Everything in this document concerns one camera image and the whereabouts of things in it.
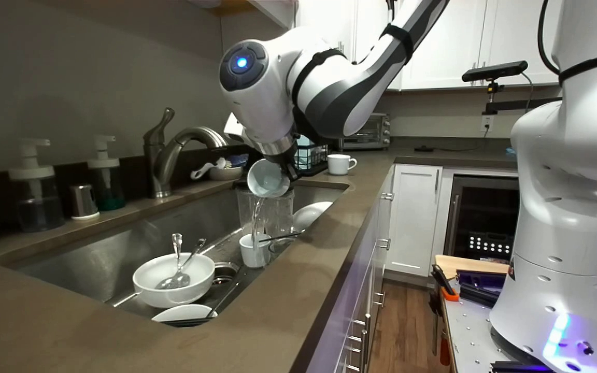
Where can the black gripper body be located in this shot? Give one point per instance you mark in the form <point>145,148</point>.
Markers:
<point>298,162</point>

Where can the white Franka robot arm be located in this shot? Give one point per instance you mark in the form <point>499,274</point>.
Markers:
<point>574,207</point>

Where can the light blue cup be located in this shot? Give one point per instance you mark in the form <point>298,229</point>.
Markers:
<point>304,152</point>

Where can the sink drain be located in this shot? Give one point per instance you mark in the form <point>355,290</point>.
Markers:
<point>224,277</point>

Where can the stainless steel sink basin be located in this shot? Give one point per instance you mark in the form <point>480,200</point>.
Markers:
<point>105,261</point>

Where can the small steel cup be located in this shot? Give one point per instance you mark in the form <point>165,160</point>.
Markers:
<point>83,202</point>

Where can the large white plate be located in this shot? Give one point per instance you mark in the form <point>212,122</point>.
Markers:
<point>311,216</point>

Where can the long dark chopstick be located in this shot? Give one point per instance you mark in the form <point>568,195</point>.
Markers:
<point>280,238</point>

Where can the small bowl holding scrubbers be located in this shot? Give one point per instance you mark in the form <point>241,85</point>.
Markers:
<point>224,175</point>

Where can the white mug with chopstick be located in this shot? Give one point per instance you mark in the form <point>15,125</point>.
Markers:
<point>254,253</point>

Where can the white dish brush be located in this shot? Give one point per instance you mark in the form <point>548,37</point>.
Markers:
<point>205,168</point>

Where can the glossy grey base cabinet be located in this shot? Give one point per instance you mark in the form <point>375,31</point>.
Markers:
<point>353,277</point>

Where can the white base cabinet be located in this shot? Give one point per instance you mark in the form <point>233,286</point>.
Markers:
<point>416,220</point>

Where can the flat black object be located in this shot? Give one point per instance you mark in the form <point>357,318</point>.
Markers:
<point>424,148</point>

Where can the metal spoon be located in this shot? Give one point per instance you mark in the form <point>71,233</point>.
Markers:
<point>176,249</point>
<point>192,259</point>

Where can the brushed steel kitchen faucet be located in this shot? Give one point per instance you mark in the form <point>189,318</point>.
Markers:
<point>162,162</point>

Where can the white bowl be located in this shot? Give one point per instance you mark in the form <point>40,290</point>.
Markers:
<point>175,293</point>

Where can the small white dish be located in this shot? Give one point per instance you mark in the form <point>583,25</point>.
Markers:
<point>182,315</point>

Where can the green soap dispenser white pump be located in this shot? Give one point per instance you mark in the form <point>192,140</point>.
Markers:
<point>106,197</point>

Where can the black beverage fridge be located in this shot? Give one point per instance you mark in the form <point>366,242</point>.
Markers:
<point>483,214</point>

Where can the wooden board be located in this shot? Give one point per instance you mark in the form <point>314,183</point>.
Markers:
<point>472,264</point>

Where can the black box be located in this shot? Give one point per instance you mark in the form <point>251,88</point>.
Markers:
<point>482,286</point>

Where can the speckled robot mounting table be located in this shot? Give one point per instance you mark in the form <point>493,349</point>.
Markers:
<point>472,339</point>

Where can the clear soap dispenser white pump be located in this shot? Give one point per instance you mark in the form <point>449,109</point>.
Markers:
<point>32,200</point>

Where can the black stereo camera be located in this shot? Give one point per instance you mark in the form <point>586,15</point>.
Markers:
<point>496,71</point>

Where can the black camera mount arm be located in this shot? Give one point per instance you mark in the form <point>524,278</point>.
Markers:
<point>508,107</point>

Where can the white wall cabinet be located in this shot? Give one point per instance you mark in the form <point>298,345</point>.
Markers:
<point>493,34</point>

